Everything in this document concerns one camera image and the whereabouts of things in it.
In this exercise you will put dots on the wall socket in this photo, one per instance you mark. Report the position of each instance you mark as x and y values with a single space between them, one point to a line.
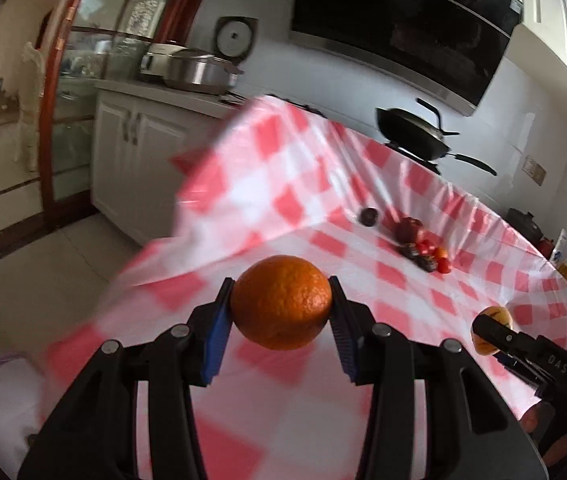
533 170

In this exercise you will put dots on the small dark passion fruit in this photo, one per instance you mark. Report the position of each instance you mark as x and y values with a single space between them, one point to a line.
408 250

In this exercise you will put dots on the large orange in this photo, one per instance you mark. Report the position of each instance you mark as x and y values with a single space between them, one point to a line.
281 302

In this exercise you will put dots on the dark clay pot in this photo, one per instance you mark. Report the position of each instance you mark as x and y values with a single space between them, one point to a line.
526 225

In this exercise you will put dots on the red white checked tablecloth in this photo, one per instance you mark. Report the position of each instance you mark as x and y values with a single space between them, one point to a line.
283 200

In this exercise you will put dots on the small orange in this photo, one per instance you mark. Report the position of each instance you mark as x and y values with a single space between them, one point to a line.
442 252

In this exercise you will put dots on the black wok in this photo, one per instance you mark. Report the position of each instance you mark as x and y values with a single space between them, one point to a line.
413 132

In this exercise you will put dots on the red apple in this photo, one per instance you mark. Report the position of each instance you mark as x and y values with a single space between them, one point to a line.
410 230

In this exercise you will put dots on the white kitchen appliance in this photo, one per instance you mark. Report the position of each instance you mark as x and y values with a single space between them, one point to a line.
153 62

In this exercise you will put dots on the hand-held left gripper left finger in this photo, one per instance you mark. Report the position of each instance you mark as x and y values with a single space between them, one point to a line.
218 340

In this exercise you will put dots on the white upper cabinets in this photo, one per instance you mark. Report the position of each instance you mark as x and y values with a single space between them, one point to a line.
558 10

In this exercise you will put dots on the white lower cabinet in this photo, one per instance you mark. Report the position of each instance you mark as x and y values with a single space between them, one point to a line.
133 160

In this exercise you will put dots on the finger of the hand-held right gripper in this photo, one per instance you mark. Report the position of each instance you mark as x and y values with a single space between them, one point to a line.
513 367
493 332

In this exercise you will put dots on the white packet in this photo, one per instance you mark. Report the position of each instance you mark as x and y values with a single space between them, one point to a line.
560 247

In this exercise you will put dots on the wooden framed glass door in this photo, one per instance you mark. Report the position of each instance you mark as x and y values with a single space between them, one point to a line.
58 110

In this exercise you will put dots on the steel pot with lid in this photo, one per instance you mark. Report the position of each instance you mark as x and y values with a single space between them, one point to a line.
198 70

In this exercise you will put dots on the black range hood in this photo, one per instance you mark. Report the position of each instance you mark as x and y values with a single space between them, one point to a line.
403 25

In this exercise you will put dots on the large red tomato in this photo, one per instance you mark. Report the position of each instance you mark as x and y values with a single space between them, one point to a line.
444 266

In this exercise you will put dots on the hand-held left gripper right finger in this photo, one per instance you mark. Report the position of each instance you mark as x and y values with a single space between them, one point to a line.
343 345

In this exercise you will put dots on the striped yellow pepino melon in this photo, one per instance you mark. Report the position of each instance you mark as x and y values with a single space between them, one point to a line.
501 316

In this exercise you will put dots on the large wrinkled dark passion fruit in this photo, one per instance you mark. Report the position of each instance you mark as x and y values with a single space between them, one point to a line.
368 216

